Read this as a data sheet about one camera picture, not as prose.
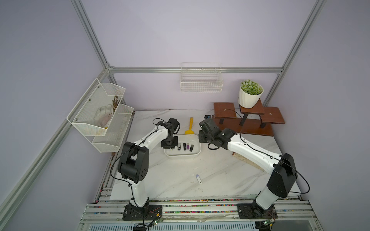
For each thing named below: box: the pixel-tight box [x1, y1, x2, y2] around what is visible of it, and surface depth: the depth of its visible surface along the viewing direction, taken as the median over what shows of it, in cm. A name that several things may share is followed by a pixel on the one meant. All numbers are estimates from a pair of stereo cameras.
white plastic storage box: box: [163, 134, 202, 159], surface depth 100 cm
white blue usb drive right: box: [195, 174, 203, 185], surface depth 86 cm
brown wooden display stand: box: [212, 98, 285, 137], surface depth 103 cm
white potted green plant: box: [237, 79, 265, 109], surface depth 85 cm
